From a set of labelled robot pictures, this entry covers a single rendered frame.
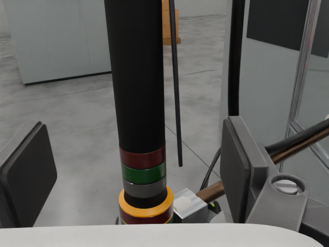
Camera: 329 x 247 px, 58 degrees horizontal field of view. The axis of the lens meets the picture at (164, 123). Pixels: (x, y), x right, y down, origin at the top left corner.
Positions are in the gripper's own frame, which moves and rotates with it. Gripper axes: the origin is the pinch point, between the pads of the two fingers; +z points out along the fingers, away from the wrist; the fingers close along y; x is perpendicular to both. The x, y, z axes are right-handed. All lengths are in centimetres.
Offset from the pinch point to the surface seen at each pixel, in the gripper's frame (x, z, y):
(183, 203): -11.2, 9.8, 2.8
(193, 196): -11.4, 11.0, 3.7
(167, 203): -8.6, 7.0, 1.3
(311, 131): -10.5, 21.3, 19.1
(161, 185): -6.9, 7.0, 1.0
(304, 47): -26, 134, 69
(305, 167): -80, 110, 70
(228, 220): -50, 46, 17
